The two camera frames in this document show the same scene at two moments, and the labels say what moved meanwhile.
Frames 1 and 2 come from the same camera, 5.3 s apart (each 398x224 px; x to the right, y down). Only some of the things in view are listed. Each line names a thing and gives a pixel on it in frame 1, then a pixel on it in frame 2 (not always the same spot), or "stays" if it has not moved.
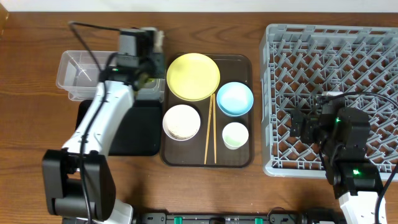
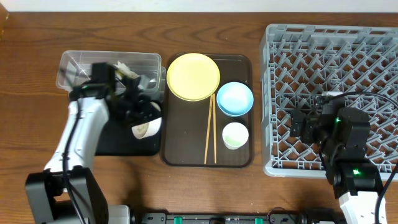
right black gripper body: (296, 122) stays
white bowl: (181, 122) -> (148, 128)
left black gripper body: (157, 65) -> (140, 111)
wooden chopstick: (209, 129) stays
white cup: (235, 135) stays
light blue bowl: (235, 99) stays
